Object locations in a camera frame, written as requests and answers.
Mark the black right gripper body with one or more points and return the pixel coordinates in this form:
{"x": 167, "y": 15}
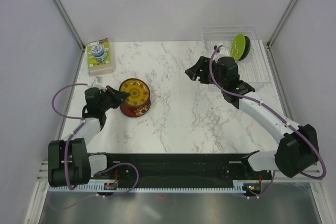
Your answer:
{"x": 221, "y": 82}

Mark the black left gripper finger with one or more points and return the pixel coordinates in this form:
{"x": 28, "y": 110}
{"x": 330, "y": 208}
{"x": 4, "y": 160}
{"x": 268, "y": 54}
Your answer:
{"x": 117, "y": 95}
{"x": 117, "y": 103}

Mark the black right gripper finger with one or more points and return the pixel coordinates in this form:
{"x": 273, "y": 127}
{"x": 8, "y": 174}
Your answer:
{"x": 199, "y": 70}
{"x": 204, "y": 77}

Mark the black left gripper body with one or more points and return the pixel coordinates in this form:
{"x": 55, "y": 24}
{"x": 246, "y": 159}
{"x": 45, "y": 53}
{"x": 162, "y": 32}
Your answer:
{"x": 104, "y": 105}

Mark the red floral plate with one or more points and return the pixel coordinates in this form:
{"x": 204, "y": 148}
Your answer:
{"x": 135, "y": 111}

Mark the yellow patterned plate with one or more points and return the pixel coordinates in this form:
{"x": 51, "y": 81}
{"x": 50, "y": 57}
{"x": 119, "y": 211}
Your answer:
{"x": 138, "y": 90}

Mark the lime green plate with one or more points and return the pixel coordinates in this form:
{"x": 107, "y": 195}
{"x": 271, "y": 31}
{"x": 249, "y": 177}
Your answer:
{"x": 237, "y": 47}

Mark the dark green plate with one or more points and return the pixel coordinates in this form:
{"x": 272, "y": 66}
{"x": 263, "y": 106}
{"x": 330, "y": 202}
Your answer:
{"x": 246, "y": 49}

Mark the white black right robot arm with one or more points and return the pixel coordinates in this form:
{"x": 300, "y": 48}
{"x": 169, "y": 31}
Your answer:
{"x": 297, "y": 144}

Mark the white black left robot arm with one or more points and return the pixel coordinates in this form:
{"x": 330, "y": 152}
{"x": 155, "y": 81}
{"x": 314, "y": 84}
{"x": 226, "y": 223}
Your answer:
{"x": 68, "y": 159}

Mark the green box with wooden base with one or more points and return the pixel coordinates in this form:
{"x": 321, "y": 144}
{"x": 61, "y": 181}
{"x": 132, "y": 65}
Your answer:
{"x": 99, "y": 57}

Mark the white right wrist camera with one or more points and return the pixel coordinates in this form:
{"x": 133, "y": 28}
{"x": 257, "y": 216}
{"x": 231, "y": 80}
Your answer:
{"x": 222, "y": 52}

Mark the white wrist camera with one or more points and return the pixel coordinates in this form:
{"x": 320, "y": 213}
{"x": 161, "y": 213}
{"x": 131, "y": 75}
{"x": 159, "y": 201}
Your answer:
{"x": 97, "y": 83}
{"x": 222, "y": 52}

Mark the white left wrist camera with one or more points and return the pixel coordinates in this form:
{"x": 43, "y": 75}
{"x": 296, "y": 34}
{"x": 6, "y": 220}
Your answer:
{"x": 97, "y": 83}

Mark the white wire dish rack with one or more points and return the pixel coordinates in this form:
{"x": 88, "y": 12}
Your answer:
{"x": 254, "y": 69}

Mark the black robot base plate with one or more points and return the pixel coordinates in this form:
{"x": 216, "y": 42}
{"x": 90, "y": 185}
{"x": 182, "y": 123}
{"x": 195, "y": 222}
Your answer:
{"x": 178, "y": 169}

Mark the white slotted cable duct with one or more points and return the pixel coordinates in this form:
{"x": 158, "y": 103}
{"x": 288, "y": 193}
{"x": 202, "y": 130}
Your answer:
{"x": 109, "y": 186}

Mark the aluminium frame post left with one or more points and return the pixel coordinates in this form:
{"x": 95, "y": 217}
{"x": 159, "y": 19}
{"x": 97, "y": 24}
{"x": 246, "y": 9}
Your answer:
{"x": 66, "y": 18}

